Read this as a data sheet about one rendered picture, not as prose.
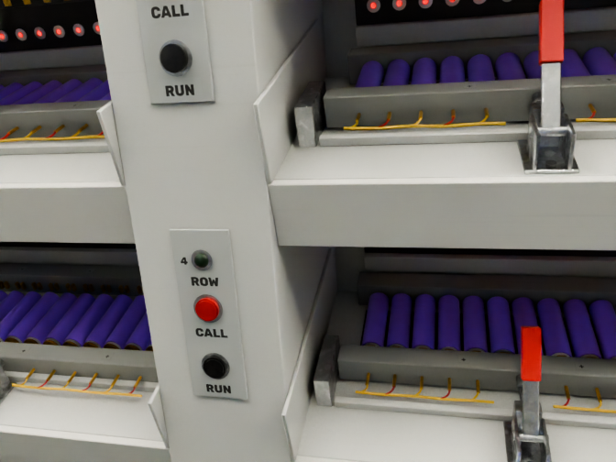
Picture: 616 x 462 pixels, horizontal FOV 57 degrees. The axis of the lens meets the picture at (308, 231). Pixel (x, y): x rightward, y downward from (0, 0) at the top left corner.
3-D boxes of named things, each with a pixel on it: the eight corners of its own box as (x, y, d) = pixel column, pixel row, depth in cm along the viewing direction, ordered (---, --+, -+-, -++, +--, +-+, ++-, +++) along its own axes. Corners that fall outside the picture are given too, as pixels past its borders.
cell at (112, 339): (155, 309, 56) (125, 357, 51) (137, 308, 56) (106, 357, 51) (149, 295, 55) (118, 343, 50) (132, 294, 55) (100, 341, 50)
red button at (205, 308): (218, 323, 37) (215, 300, 36) (195, 321, 37) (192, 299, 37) (224, 315, 38) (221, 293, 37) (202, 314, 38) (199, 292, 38)
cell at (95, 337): (136, 308, 56) (104, 356, 51) (119, 308, 57) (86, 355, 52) (130, 294, 55) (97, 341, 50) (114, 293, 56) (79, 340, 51)
